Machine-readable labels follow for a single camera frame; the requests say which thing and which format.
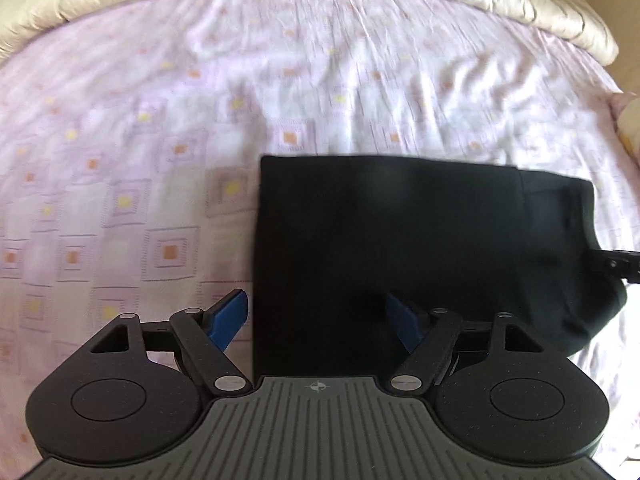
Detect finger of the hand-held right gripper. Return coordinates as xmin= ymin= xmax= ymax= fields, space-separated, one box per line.
xmin=584 ymin=247 xmax=640 ymax=285

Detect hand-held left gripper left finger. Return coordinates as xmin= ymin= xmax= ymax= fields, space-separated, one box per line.
xmin=91 ymin=289 xmax=254 ymax=395

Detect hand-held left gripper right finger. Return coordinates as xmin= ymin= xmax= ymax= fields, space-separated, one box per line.
xmin=385 ymin=292 xmax=547 ymax=395

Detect black pants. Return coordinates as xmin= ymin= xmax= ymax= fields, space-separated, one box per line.
xmin=252 ymin=154 xmax=629 ymax=380

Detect pink patterned bed sheet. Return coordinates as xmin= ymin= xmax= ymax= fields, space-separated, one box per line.
xmin=0 ymin=0 xmax=640 ymax=466

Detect light wooden headboard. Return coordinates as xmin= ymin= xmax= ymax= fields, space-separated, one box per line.
xmin=560 ymin=0 xmax=640 ymax=95

